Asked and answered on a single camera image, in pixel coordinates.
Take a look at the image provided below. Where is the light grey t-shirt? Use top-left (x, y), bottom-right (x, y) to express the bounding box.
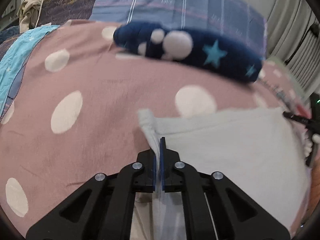
top-left (138, 108), bottom-right (311, 236)

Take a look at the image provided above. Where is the beige clothes pile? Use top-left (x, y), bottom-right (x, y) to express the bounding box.
top-left (17, 0), bottom-right (43, 34)

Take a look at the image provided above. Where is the white gloved right hand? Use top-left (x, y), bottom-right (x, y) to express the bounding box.
top-left (303, 130), bottom-right (320, 159)

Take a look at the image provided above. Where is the pink folded garment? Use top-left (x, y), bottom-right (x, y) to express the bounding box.
top-left (296, 103), bottom-right (311, 119)

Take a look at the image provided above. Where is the floral patterned small garment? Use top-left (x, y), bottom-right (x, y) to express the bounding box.
top-left (258, 77), bottom-right (298, 113)

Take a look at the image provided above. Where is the grey striped curtain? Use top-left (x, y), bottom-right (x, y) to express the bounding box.
top-left (267, 0), bottom-right (319, 98)

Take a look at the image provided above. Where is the pink polka dot blanket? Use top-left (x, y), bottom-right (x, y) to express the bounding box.
top-left (0, 19), bottom-right (316, 240)

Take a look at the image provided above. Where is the navy star pattern garment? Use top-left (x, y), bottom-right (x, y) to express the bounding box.
top-left (113, 22), bottom-right (263, 83)

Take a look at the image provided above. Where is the blue plaid pillow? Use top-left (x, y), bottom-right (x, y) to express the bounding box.
top-left (90, 0), bottom-right (267, 57)

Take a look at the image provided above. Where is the light blue quilt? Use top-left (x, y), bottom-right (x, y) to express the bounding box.
top-left (1, 25), bottom-right (60, 116)

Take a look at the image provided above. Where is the dark tree pattern pillow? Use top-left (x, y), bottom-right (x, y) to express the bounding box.
top-left (37, 0), bottom-right (96, 27)

